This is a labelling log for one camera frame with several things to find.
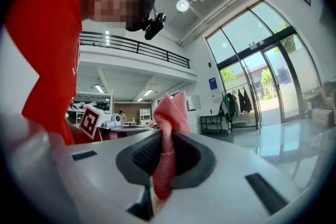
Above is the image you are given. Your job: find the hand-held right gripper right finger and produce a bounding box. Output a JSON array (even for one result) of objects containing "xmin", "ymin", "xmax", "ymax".
[{"xmin": 157, "ymin": 129, "xmax": 313, "ymax": 224}]

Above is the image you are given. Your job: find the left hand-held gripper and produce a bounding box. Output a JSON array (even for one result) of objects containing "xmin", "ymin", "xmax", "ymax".
[{"xmin": 79, "ymin": 105, "xmax": 124, "ymax": 140}]

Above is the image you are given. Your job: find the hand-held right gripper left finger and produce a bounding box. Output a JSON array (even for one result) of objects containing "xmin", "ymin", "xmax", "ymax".
[{"xmin": 5, "ymin": 113, "xmax": 162, "ymax": 224}]

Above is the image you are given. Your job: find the pink cloth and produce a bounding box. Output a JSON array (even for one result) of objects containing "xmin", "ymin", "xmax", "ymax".
[{"xmin": 152, "ymin": 90, "xmax": 191, "ymax": 201}]

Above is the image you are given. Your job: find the white cabinet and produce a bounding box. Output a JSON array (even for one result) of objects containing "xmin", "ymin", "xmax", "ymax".
[{"xmin": 139, "ymin": 108, "xmax": 152, "ymax": 125}]

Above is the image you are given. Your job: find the black low shelf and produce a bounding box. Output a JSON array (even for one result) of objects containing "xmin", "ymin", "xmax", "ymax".
[{"xmin": 199, "ymin": 114, "xmax": 229, "ymax": 136}]

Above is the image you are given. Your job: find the person's red shirt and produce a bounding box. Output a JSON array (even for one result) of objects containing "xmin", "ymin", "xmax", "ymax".
[{"xmin": 4, "ymin": 0, "xmax": 84, "ymax": 145}]

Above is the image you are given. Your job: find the black balcony railing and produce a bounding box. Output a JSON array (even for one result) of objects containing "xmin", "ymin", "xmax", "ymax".
[{"xmin": 79, "ymin": 31, "xmax": 191, "ymax": 70}]

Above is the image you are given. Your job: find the clothes rack with coats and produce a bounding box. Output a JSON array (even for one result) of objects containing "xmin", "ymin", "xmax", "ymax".
[{"xmin": 218, "ymin": 86, "xmax": 254, "ymax": 116}]

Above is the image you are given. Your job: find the wooden crate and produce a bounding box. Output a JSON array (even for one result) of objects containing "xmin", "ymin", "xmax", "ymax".
[{"xmin": 311, "ymin": 107, "xmax": 335, "ymax": 128}]

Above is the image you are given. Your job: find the person's head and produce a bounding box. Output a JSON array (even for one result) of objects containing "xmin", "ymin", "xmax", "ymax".
[{"xmin": 79, "ymin": 0, "xmax": 157, "ymax": 33}]

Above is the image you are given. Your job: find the glass entrance door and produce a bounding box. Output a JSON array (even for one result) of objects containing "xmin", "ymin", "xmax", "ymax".
[{"xmin": 205, "ymin": 1, "xmax": 323, "ymax": 131}]

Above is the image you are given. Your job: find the round ceiling lamp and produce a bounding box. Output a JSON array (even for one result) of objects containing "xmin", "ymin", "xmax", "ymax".
[{"xmin": 176, "ymin": 0, "xmax": 190, "ymax": 13}]

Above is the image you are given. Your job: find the white wall box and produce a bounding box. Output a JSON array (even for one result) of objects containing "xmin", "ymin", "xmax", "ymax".
[{"xmin": 186, "ymin": 94, "xmax": 202, "ymax": 112}]

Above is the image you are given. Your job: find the blue wall poster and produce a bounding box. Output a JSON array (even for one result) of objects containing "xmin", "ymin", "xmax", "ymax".
[{"xmin": 208, "ymin": 77, "xmax": 220, "ymax": 97}]

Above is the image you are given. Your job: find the black head camera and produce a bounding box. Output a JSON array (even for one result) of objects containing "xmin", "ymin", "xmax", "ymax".
[{"xmin": 144, "ymin": 13, "xmax": 167, "ymax": 41}]

